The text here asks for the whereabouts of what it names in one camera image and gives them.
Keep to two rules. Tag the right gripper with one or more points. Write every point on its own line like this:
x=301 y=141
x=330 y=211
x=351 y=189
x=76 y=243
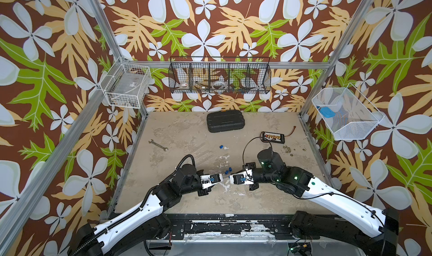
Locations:
x=249 y=166

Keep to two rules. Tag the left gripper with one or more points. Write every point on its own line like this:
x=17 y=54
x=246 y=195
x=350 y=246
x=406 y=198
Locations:
x=203 y=191

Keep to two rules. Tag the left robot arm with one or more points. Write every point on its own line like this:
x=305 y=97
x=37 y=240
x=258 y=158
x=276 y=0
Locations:
x=146 y=220

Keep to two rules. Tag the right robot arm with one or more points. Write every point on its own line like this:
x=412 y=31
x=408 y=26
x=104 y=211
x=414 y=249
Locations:
x=375 y=231

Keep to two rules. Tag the small steel wrench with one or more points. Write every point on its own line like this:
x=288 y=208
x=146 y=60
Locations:
x=158 y=145

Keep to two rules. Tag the black plastic case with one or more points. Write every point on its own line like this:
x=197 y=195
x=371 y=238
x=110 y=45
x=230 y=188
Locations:
x=223 y=121

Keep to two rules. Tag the blue object in basket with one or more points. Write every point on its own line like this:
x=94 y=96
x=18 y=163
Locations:
x=326 y=112

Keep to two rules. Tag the white mesh basket right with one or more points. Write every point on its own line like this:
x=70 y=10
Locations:
x=356 y=116

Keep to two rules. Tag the battery charging board with wires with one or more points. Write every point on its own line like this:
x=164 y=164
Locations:
x=272 y=137

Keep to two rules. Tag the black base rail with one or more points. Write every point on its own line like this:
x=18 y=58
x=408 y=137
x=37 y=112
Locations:
x=177 y=226

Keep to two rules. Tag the black wire basket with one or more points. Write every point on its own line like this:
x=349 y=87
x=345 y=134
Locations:
x=208 y=74

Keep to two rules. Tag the white wire basket left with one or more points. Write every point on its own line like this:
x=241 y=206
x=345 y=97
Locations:
x=125 y=84

